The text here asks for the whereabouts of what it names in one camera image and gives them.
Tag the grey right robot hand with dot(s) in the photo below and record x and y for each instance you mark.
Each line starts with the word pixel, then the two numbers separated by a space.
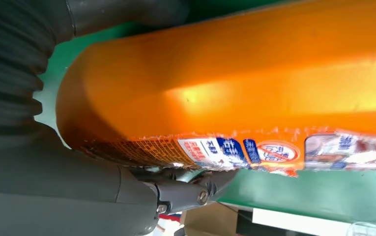
pixel 60 195

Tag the white table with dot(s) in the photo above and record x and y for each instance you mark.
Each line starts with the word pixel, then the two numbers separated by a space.
pixel 288 224

